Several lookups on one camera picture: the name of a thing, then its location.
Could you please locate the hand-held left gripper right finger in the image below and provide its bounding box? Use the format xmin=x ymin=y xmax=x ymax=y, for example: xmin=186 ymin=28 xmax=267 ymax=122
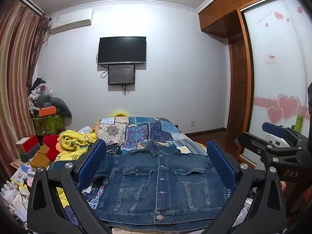
xmin=207 ymin=139 xmax=287 ymax=234

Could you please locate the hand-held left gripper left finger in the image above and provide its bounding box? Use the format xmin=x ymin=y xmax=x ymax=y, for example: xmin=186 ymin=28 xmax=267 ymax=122
xmin=27 ymin=139 xmax=114 ymax=234

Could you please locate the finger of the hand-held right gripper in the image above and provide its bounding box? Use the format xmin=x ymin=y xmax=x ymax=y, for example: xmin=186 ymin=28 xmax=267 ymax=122
xmin=238 ymin=132 xmax=303 ymax=163
xmin=262 ymin=122 xmax=305 ymax=147

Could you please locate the blue denim jacket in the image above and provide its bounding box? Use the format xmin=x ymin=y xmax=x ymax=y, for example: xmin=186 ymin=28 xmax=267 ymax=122
xmin=94 ymin=140 xmax=236 ymax=226

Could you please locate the pile of clothes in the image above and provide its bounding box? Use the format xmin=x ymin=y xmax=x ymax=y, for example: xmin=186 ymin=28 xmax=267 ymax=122
xmin=27 ymin=77 xmax=53 ymax=110

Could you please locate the white appliance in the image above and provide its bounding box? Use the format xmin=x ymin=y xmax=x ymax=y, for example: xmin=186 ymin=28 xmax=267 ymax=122
xmin=264 ymin=132 xmax=284 ymax=148

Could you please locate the dark dotted cloth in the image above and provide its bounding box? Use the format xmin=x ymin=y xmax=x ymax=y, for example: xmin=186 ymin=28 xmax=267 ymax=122
xmin=105 ymin=143 xmax=123 ymax=155

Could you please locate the green bottle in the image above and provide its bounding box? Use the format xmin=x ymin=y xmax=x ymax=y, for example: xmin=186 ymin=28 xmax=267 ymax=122
xmin=294 ymin=114 xmax=304 ymax=132

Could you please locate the yellow printed blanket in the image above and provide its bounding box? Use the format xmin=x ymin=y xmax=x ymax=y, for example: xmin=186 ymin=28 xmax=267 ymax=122
xmin=47 ymin=129 xmax=99 ymax=209

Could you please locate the white heart-print sliding door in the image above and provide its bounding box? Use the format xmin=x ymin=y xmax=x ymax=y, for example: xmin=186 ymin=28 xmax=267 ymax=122
xmin=240 ymin=0 xmax=312 ymax=157

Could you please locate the red plush toy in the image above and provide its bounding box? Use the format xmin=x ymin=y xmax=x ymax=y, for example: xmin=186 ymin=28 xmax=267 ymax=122
xmin=43 ymin=134 xmax=62 ymax=160

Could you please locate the brown cardboard box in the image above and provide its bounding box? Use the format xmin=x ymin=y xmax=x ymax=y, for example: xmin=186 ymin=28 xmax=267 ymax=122
xmin=31 ymin=144 xmax=53 ymax=170

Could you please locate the yellow plush toy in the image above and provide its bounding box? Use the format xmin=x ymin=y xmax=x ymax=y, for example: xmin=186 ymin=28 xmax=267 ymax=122
xmin=111 ymin=110 xmax=130 ymax=118

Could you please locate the wooden room door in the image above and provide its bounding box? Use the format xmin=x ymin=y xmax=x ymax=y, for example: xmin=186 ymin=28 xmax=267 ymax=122
xmin=228 ymin=35 xmax=247 ymax=137

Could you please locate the green patterned cloth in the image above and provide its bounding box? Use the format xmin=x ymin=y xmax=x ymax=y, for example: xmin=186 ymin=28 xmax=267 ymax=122
xmin=33 ymin=114 xmax=66 ymax=136

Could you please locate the dark grey plush cushion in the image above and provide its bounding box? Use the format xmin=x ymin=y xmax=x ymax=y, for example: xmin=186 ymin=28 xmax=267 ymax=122
xmin=50 ymin=97 xmax=73 ymax=118

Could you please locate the blue patchwork blanket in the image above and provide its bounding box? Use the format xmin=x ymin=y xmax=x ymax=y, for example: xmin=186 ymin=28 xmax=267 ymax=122
xmin=83 ymin=116 xmax=208 ymax=226

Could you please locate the orange box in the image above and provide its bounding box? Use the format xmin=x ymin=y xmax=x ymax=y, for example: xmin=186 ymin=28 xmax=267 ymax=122
xmin=38 ymin=106 xmax=57 ymax=118

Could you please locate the red box with white lid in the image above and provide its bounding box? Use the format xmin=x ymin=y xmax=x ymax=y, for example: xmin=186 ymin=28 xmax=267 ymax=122
xmin=16 ymin=135 xmax=41 ymax=152

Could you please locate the pile of printed paper bags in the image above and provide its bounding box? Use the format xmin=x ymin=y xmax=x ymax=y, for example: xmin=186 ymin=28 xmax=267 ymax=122
xmin=0 ymin=164 xmax=37 ymax=225

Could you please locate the brown striped curtain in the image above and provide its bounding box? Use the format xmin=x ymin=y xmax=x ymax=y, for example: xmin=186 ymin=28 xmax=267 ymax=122
xmin=0 ymin=0 xmax=51 ymax=176

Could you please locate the wooden overhead cabinet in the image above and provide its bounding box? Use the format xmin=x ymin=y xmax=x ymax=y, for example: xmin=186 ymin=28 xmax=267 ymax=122
xmin=198 ymin=0 xmax=293 ymax=39

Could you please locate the white air conditioner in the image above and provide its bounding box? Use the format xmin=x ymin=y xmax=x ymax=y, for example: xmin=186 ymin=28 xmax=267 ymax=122
xmin=50 ymin=8 xmax=94 ymax=34

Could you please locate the small black wall monitor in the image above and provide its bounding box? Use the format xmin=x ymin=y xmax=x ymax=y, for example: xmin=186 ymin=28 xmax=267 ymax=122
xmin=108 ymin=65 xmax=136 ymax=85

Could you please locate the black wall television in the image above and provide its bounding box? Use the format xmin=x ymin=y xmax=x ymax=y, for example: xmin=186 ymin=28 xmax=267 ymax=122
xmin=97 ymin=36 xmax=147 ymax=65

